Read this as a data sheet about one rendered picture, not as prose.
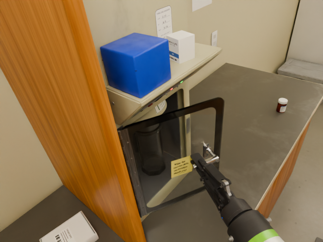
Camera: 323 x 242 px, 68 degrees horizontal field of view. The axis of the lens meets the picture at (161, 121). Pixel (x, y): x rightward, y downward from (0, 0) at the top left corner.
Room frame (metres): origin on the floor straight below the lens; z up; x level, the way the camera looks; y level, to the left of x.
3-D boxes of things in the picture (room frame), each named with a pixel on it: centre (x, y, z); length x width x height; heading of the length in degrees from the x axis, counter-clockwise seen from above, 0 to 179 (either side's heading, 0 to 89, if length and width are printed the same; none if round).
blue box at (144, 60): (0.48, 0.04, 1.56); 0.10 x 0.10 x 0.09; 45
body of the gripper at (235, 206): (0.35, -0.15, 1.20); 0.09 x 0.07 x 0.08; 19
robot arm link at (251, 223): (0.28, -0.18, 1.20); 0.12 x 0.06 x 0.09; 109
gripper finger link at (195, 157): (0.50, -0.10, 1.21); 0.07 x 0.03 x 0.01; 19
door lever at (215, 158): (0.52, -0.12, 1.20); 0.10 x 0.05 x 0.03; 108
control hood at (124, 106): (0.55, -0.03, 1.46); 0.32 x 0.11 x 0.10; 135
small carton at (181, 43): (0.59, -0.07, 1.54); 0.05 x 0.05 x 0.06; 31
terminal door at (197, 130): (0.53, -0.04, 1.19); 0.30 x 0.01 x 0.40; 108
